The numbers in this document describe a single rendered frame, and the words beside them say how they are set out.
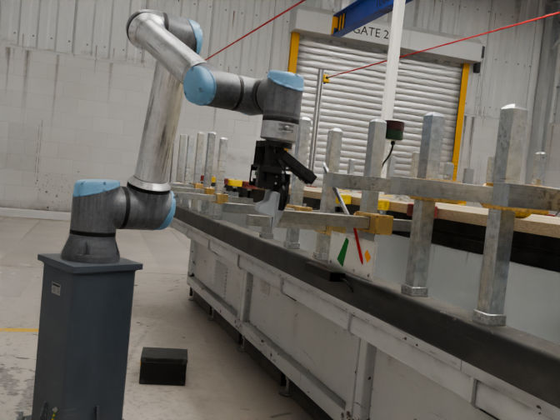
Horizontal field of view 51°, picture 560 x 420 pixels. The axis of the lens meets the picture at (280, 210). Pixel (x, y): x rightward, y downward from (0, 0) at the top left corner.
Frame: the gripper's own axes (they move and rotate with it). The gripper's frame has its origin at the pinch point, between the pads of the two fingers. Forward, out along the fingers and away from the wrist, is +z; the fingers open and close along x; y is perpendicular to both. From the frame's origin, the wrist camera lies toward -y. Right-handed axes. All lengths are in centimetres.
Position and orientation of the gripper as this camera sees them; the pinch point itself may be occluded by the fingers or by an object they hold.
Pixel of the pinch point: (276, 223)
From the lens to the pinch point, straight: 146.3
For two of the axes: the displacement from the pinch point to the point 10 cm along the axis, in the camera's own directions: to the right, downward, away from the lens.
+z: -1.3, 9.9, 0.5
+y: -9.3, -1.0, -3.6
